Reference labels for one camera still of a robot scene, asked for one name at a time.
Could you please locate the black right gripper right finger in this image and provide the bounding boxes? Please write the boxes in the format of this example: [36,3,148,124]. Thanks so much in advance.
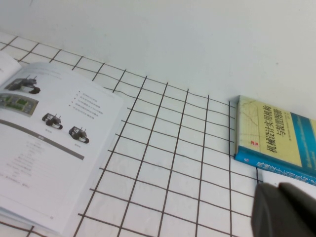
[278,182,316,237]

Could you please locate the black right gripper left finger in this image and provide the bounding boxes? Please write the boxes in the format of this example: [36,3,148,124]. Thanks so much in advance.
[251,182,309,237]

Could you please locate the white robot manual book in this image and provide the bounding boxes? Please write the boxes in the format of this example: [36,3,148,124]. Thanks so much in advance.
[0,50,124,235]

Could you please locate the yellow blue closed book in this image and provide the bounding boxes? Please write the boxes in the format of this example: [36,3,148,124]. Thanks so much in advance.
[233,95,316,185]

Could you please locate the white black-grid table cloth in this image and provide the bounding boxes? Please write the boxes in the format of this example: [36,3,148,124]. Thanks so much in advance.
[0,31,316,237]

